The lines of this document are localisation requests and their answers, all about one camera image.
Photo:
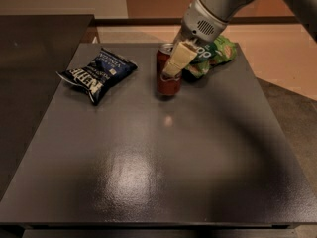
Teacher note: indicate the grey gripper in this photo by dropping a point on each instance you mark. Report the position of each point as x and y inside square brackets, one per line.
[199, 25]

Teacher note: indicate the red coke can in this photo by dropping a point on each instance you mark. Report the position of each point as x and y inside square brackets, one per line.
[166, 85]

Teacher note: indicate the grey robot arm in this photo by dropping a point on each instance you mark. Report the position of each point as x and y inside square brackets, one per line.
[305, 11]

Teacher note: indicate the green chip bag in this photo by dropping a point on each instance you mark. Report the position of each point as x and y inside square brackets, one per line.
[222, 50]

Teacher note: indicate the blue chip bag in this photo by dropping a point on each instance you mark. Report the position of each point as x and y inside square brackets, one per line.
[103, 72]

